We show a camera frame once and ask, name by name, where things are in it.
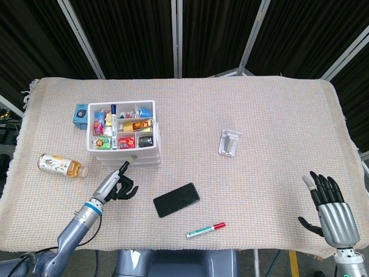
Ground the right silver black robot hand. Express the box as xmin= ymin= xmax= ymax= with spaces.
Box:
xmin=298 ymin=170 xmax=361 ymax=249

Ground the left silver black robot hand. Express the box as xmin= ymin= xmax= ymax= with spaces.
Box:
xmin=91 ymin=160 xmax=140 ymax=205

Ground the clear plastic storage tray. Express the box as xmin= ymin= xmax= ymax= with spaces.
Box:
xmin=91 ymin=149 xmax=162 ymax=162

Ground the clear plastic tray edge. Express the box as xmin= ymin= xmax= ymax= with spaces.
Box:
xmin=100 ymin=162 xmax=163 ymax=170
xmin=97 ymin=157 xmax=163 ymax=167

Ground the white drawer organizer box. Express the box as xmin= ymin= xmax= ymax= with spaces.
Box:
xmin=86 ymin=99 xmax=163 ymax=170

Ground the lion print snack packet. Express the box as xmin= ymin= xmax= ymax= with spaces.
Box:
xmin=95 ymin=137 xmax=113 ymax=150

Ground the red orange snack packet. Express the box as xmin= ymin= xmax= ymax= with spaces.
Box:
xmin=118 ymin=136 xmax=136 ymax=149

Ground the yellow tea bottle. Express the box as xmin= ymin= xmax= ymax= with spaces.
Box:
xmin=37 ymin=154 xmax=89 ymax=179

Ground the red candy packet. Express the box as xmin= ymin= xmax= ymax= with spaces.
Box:
xmin=92 ymin=121 xmax=106 ymax=137

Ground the blue capped whiteboard marker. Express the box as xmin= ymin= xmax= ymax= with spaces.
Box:
xmin=110 ymin=104 xmax=119 ymax=150

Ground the black smartphone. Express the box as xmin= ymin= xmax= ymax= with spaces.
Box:
xmin=153 ymin=182 xmax=201 ymax=218

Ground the small blue cardboard box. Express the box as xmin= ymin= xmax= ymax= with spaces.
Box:
xmin=71 ymin=103 xmax=89 ymax=130

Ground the grey robot torso base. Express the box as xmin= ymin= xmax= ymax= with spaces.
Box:
xmin=115 ymin=249 xmax=239 ymax=277

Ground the red capped green marker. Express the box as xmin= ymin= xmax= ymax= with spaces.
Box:
xmin=186 ymin=222 xmax=227 ymax=239

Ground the white folding phone stand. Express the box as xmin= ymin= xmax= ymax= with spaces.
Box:
xmin=217 ymin=129 xmax=242 ymax=158

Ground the beige woven tablecloth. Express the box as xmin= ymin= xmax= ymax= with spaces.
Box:
xmin=0 ymin=75 xmax=366 ymax=259

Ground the black folding screen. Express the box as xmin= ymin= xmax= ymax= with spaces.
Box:
xmin=0 ymin=0 xmax=369 ymax=151

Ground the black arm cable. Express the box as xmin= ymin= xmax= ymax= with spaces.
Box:
xmin=17 ymin=213 xmax=102 ymax=271

